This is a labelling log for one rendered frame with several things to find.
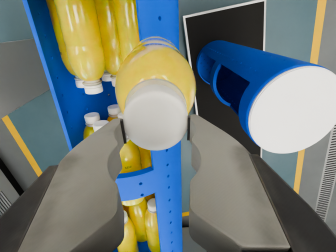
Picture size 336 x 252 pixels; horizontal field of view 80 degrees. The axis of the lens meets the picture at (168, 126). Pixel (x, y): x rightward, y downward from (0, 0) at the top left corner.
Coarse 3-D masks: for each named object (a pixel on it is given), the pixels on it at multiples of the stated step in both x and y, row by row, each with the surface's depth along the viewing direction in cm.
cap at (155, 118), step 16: (144, 96) 11; (160, 96) 11; (176, 96) 11; (128, 112) 11; (144, 112) 11; (160, 112) 11; (176, 112) 11; (128, 128) 12; (144, 128) 12; (160, 128) 12; (176, 128) 12; (144, 144) 12; (160, 144) 12
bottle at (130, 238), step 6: (126, 222) 64; (132, 222) 67; (126, 228) 63; (132, 228) 65; (126, 234) 64; (132, 234) 65; (126, 240) 64; (132, 240) 66; (120, 246) 65; (126, 246) 65; (132, 246) 67
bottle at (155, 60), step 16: (144, 48) 16; (160, 48) 16; (176, 48) 21; (128, 64) 15; (144, 64) 14; (160, 64) 14; (176, 64) 15; (128, 80) 14; (144, 80) 13; (160, 80) 13; (176, 80) 14; (192, 80) 16; (128, 96) 13; (192, 96) 15
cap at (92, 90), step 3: (99, 84) 44; (84, 87) 44; (87, 87) 43; (90, 87) 43; (93, 87) 43; (96, 87) 44; (99, 87) 44; (102, 87) 45; (87, 90) 43; (90, 90) 43; (93, 90) 43; (96, 90) 44; (99, 90) 44; (102, 90) 45; (87, 93) 44; (90, 93) 44; (93, 93) 44; (96, 93) 44
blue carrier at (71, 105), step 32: (32, 0) 38; (160, 0) 32; (32, 32) 38; (160, 32) 34; (64, 96) 49; (96, 96) 58; (64, 128) 47; (160, 160) 44; (128, 192) 43; (160, 192) 47; (160, 224) 52
